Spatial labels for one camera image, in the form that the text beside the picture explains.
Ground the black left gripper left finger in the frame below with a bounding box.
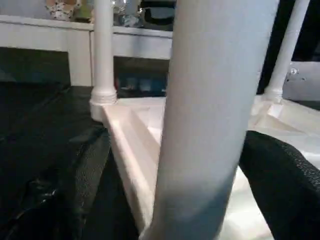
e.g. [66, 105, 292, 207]
[9, 127, 111, 240]

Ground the white plastic table top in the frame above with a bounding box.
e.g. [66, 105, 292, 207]
[89, 94, 320, 240]

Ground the white plastic table leg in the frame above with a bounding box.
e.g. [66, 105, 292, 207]
[89, 0, 119, 122]
[139, 0, 281, 240]
[263, 0, 311, 104]

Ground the beige plush toy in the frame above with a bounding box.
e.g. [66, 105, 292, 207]
[44, 0, 84, 22]

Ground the white flat panel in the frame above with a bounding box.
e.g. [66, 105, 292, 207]
[282, 61, 320, 104]

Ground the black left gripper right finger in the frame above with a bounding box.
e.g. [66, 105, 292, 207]
[238, 130, 320, 240]

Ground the black work mat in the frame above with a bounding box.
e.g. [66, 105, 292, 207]
[0, 81, 142, 240]

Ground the white cabinet with glass doors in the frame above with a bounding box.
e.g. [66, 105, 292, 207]
[0, 0, 176, 97]

